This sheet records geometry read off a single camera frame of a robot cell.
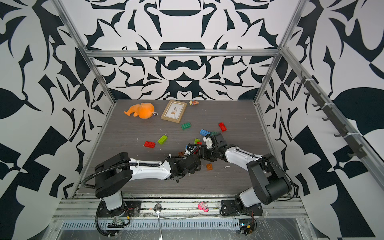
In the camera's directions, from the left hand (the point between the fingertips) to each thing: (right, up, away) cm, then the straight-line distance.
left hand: (192, 158), depth 87 cm
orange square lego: (-7, +2, +4) cm, 8 cm away
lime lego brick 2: (+2, +9, +9) cm, 13 cm away
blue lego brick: (+8, +13, +14) cm, 21 cm away
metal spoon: (-17, -21, -13) cm, 30 cm away
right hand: (+3, +2, +1) cm, 4 cm away
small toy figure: (+1, +35, +30) cm, 46 cm away
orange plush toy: (-34, +28, +17) cm, 47 cm away
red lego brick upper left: (-27, +6, +9) cm, 29 cm away
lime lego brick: (-19, +9, +9) cm, 23 cm away
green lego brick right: (+15, +13, +14) cm, 24 cm away
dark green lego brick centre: (-4, +18, +17) cm, 25 cm away
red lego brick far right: (+21, +17, +16) cm, 31 cm away
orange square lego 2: (+10, -4, -1) cm, 11 cm away
